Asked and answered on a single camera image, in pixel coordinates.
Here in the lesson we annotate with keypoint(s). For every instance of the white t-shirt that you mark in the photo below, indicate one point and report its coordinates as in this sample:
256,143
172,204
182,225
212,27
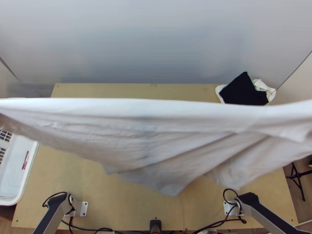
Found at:
151,136

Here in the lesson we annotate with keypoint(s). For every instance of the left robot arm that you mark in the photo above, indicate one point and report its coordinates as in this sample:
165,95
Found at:
52,212

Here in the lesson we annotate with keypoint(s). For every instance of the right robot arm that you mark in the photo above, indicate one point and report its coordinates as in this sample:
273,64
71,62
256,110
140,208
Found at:
260,212

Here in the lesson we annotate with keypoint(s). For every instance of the pile of folded clothes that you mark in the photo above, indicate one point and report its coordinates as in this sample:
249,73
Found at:
243,90

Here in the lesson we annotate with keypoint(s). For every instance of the white laundry basket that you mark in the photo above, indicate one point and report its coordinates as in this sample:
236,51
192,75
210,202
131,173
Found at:
14,165

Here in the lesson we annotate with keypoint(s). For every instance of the black tripod stand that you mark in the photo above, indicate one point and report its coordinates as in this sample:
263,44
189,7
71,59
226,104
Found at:
295,176

